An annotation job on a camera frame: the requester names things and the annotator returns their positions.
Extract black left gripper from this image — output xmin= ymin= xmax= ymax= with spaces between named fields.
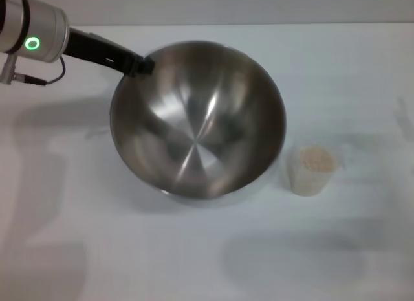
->
xmin=61 ymin=27 xmax=157 ymax=78

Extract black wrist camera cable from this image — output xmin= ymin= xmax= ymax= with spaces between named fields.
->
xmin=12 ymin=56 xmax=67 ymax=87

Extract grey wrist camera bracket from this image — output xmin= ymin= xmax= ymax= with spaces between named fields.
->
xmin=0 ymin=53 xmax=17 ymax=85

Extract translucent plastic cup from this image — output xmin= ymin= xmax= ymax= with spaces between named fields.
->
xmin=287 ymin=143 xmax=344 ymax=197

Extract uncooked rice grains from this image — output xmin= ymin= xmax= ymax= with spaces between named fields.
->
xmin=298 ymin=145 xmax=334 ymax=171

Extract stainless steel mixing bowl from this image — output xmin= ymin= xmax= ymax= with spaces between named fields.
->
xmin=109 ymin=39 xmax=288 ymax=210

